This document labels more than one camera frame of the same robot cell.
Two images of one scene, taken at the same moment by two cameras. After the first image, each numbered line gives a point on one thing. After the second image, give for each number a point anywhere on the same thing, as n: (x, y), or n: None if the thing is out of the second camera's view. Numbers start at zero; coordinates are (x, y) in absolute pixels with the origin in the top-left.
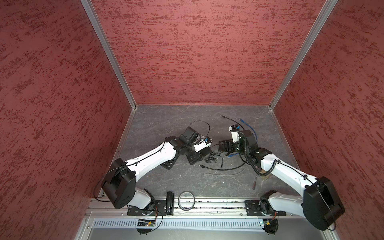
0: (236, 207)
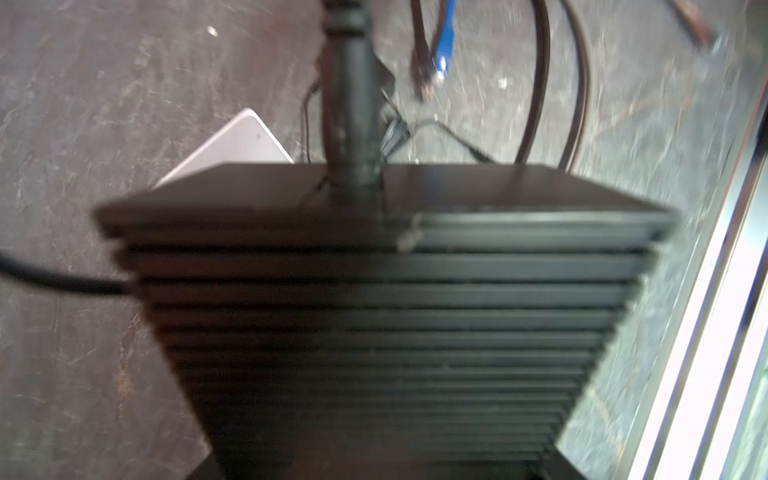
0: (708, 419)
